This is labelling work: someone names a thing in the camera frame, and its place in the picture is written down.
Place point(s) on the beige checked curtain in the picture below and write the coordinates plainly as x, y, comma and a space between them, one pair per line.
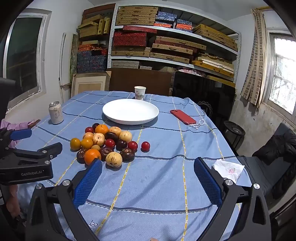
253, 58

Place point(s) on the bright window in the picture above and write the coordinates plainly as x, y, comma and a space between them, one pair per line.
283, 74

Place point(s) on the dark red plum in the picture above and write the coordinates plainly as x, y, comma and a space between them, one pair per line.
112, 135
95, 125
121, 144

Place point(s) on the pile of tan woven boxes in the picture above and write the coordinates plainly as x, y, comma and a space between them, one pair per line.
89, 30

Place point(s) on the white floral tissue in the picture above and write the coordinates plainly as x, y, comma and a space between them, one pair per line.
227, 170

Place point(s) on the stack of yellow flat boxes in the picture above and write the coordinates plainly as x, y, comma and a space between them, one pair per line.
212, 66

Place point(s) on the large tan speckled pear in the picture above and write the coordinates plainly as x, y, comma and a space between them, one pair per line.
113, 159

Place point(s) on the stack of orange-red boxes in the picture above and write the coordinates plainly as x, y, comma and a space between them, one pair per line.
89, 48

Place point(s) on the black round stool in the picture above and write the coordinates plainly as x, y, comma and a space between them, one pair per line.
233, 131

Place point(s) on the red cherry tomato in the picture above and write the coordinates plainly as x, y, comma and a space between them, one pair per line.
132, 145
89, 129
145, 146
109, 143

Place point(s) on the large red patterned box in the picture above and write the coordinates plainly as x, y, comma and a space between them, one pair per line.
129, 39

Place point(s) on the grey woven box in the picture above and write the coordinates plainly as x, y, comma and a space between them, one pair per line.
124, 64

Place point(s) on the small beige round pear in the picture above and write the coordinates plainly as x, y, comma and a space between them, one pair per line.
95, 147

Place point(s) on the red phone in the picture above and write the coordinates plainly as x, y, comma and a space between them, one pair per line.
182, 116

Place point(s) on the black jacket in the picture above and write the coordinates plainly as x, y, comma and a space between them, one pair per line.
279, 150

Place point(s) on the white narrow board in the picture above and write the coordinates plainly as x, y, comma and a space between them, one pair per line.
62, 69

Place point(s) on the white drink can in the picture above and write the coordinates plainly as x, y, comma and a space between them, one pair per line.
56, 114

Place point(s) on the white paper cup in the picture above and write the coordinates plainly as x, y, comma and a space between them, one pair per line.
140, 92

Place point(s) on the stack of dark blue boxes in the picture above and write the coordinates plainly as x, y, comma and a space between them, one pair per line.
91, 61

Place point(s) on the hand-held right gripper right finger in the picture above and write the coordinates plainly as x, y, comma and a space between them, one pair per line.
207, 183

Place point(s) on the brown cardboard sheet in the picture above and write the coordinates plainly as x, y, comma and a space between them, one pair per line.
138, 78

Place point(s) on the black flat monitor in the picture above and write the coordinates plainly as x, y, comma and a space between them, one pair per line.
203, 92

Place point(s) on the pale wooden picture frame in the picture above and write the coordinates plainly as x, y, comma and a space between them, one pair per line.
90, 84

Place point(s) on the white round plate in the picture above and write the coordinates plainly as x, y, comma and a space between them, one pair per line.
130, 111

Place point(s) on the person's left hand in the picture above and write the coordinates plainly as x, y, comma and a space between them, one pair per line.
12, 200

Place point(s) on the pink floral cloth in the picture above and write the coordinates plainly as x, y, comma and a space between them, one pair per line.
188, 70

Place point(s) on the dark window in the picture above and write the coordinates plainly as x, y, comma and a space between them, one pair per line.
23, 58

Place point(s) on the white metal shelf rack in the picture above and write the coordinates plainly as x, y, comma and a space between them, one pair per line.
112, 34

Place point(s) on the dark brown water chestnut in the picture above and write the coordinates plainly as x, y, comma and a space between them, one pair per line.
81, 155
127, 154
105, 151

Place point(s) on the stack of tan woven boxes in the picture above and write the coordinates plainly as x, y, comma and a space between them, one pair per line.
171, 49
136, 15
215, 37

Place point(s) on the stack of blue floral boxes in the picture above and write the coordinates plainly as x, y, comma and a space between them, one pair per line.
172, 22

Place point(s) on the flat red patterned box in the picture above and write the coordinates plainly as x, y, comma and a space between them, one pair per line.
138, 29

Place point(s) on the long brown box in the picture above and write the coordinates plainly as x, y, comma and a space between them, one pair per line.
99, 10

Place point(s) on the green mottled board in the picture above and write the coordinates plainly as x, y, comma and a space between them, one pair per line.
74, 55

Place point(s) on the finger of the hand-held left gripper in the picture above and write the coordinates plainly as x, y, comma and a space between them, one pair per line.
53, 149
20, 134

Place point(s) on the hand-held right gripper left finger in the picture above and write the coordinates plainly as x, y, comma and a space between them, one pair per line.
89, 183

